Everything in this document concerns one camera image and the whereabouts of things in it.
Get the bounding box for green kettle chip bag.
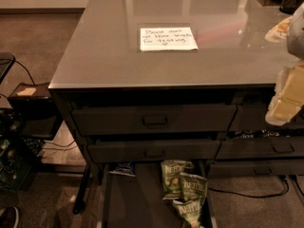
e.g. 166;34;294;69
161;160;186;200
180;172;207;203
173;199;204;228

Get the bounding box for black shoe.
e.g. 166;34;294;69
0;206;20;228

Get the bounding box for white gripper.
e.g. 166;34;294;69
265;17;304;126

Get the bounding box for top right drawer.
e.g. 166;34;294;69
230;104;304;131

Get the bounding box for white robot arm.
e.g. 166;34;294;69
265;4;304;126

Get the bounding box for dark snack crate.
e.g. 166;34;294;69
0;138;45;192

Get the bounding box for black floor cable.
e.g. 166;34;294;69
207;174;304;200

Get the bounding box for middle right drawer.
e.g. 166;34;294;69
217;137;304;160

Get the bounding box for top left drawer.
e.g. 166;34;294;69
72;104;237;136

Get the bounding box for middle left drawer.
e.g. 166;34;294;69
87;139;220;162

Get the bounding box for snack bags in right drawer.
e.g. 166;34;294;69
228;129;304;139

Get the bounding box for black box with label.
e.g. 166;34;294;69
9;83;63;140

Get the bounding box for grey counter cabinet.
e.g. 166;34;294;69
49;0;303;177

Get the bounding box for white handwritten paper note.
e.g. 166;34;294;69
140;28;198;51

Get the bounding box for blue snack bag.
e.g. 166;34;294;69
109;162;135;177

